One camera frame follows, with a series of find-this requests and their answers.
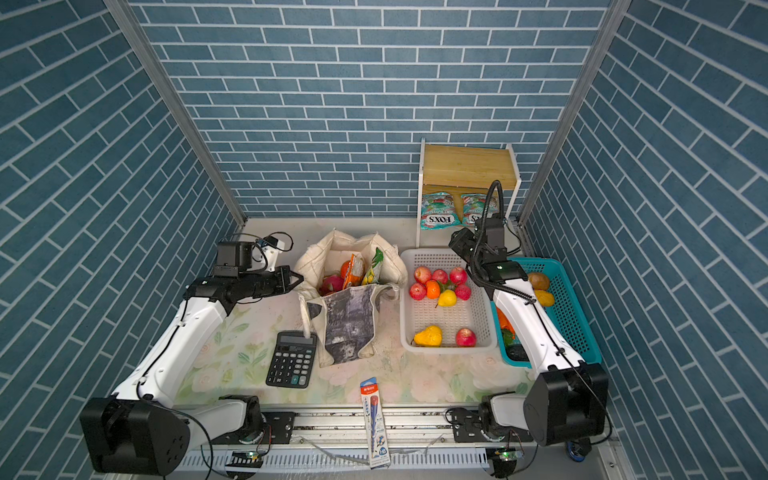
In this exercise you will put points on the blue utility knife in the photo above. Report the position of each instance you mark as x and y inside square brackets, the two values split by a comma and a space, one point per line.
[578, 450]

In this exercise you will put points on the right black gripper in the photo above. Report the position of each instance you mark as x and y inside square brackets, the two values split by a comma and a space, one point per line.
[459, 242]

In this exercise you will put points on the white plastic fruit basket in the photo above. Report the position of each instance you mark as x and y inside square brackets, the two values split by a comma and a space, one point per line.
[475, 314]

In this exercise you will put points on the teal plastic vegetable basket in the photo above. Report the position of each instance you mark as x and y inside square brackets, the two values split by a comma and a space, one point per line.
[566, 313]

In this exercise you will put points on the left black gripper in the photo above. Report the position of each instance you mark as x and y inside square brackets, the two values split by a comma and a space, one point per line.
[282, 284]

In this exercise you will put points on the black desk calculator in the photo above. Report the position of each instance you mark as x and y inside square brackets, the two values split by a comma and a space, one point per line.
[292, 361]

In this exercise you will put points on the green fox's candy bag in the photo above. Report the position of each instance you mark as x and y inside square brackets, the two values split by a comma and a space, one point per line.
[473, 207]
[438, 211]

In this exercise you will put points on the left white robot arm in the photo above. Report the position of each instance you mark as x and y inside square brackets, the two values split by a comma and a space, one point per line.
[138, 429]

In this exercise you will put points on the brown potato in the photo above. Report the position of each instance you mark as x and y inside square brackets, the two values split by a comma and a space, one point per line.
[539, 281]

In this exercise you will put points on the orange Fox's candy bag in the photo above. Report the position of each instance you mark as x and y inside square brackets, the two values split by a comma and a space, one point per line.
[352, 271]

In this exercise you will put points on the yellow lemon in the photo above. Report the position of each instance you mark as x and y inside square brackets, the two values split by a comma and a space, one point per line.
[447, 298]

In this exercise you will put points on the green Fox's candy bag right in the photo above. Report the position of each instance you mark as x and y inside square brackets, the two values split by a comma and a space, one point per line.
[473, 207]

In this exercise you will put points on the small orange tangerine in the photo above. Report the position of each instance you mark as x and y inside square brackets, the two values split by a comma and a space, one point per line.
[433, 289]

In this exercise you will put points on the green Fox's candy bag left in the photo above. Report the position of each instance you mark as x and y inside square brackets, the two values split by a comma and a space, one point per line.
[438, 211]

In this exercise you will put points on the red apple centre low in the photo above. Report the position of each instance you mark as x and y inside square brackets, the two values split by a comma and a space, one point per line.
[440, 276]

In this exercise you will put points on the orange carrot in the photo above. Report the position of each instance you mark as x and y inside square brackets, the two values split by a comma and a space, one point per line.
[503, 321]

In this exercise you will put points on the beige canvas tote bag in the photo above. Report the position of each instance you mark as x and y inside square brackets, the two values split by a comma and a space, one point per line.
[345, 322]

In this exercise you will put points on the packaged pen blister pack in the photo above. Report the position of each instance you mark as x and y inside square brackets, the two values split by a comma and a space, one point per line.
[377, 441]

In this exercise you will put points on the white wire shelf rack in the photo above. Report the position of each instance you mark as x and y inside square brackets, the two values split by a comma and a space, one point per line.
[457, 170]

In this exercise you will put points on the green yellow candy bag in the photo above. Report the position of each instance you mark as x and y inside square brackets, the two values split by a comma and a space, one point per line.
[372, 275]

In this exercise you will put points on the pink dragon fruit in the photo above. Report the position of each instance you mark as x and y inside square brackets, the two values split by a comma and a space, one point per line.
[331, 284]

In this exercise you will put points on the yellow pear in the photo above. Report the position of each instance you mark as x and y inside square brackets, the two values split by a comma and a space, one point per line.
[431, 336]

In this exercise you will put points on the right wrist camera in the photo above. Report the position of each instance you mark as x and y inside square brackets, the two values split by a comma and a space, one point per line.
[493, 233]

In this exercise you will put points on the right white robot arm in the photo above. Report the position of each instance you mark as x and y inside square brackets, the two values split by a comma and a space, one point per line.
[566, 403]

